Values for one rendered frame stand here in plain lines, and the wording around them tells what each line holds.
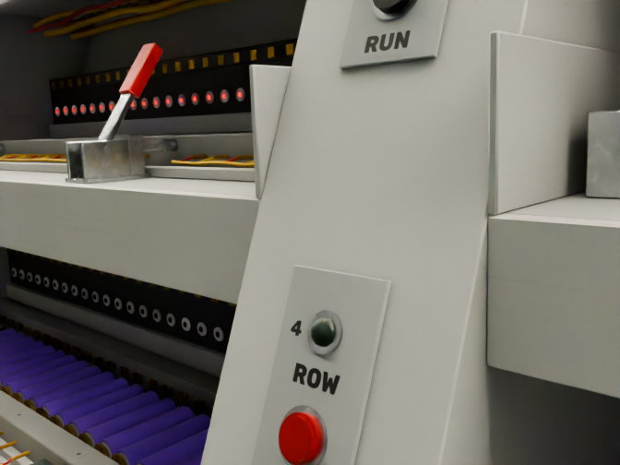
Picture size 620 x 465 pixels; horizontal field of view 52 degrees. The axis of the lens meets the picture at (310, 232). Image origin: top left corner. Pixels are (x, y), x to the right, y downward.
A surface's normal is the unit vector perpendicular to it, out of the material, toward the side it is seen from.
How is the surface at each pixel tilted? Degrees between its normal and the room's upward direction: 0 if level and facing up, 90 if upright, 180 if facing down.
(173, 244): 111
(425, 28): 90
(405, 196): 90
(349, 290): 90
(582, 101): 90
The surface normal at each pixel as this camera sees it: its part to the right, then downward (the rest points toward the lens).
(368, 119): -0.64, -0.22
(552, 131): 0.74, 0.08
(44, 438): -0.04, -0.99
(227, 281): -0.68, 0.15
